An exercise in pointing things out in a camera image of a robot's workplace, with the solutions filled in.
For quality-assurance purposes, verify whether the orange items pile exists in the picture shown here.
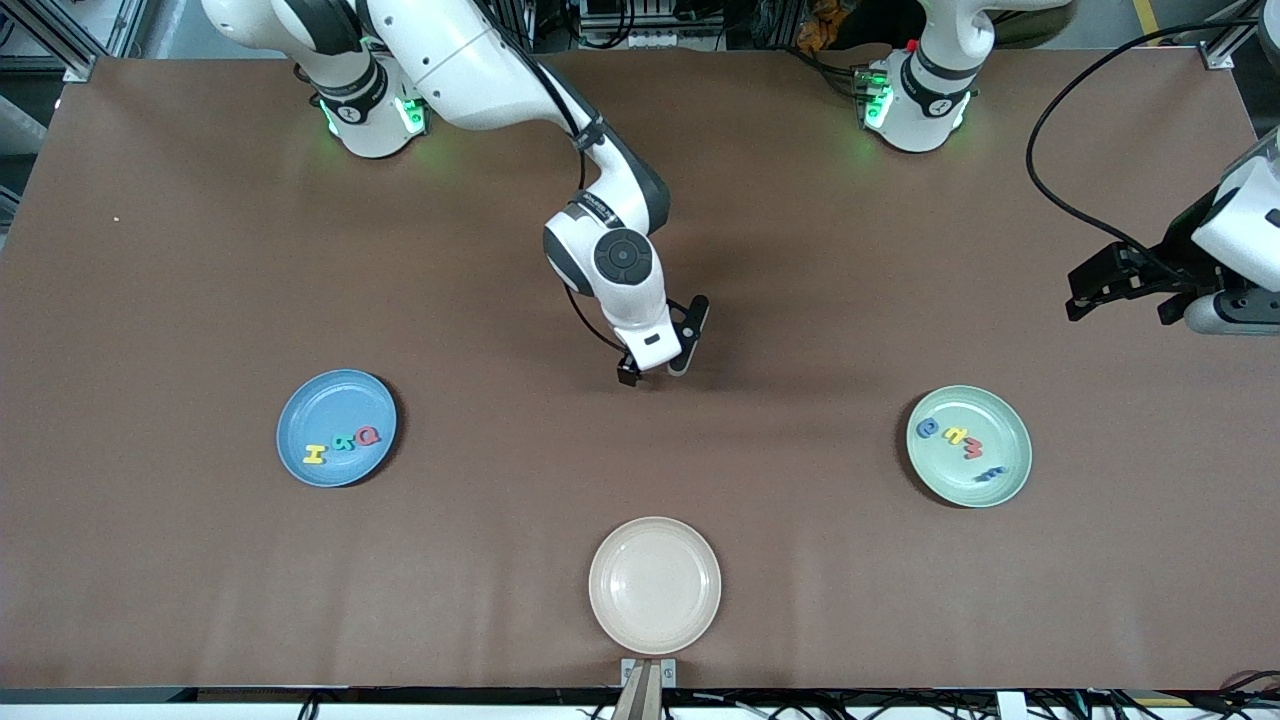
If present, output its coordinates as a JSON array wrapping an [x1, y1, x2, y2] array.
[[797, 0, 846, 53]]

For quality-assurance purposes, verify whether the blue plate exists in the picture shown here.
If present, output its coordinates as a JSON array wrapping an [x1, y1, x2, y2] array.
[[276, 369, 399, 489]]

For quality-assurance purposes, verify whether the green plate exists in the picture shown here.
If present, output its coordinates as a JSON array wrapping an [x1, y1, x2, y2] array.
[[905, 385, 1033, 509]]

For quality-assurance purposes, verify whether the beige plate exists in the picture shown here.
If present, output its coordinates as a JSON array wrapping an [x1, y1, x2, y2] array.
[[588, 516, 723, 657]]

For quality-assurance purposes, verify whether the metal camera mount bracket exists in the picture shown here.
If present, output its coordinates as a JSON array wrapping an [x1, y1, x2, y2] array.
[[612, 657, 678, 720]]

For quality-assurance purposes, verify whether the white power strip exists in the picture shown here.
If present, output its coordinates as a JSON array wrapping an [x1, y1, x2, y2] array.
[[598, 28, 693, 49]]

